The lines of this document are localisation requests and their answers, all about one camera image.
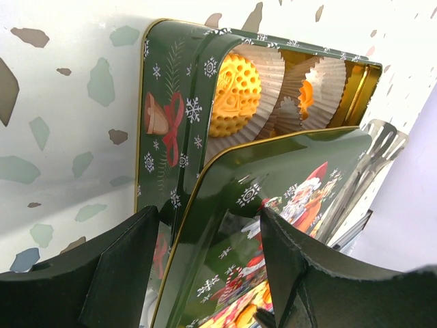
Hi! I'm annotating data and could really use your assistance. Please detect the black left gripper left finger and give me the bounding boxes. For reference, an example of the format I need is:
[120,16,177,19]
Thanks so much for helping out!
[1,206,159,327]

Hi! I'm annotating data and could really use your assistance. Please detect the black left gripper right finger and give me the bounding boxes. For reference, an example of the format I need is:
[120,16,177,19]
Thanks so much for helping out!
[259,208,436,327]

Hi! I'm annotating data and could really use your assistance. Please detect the gold tin lid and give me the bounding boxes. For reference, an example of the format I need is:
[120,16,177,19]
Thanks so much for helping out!
[152,127,371,327]

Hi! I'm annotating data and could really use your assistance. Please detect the silver metal tongs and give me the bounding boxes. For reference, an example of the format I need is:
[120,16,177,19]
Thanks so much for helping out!
[315,119,409,244]

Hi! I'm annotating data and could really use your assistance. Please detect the tan dotted round cookie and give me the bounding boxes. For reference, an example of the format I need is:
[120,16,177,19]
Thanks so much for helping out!
[209,53,262,137]

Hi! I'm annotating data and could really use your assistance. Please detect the floral cookie tin box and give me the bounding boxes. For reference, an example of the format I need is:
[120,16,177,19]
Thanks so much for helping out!
[137,20,382,277]

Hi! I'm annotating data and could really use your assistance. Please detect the white paper cup centre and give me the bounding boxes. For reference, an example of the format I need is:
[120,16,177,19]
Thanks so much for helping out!
[274,97,302,135]

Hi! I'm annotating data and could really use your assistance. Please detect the white paper cup top right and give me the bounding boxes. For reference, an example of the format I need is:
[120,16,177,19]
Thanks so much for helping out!
[283,56,346,130]

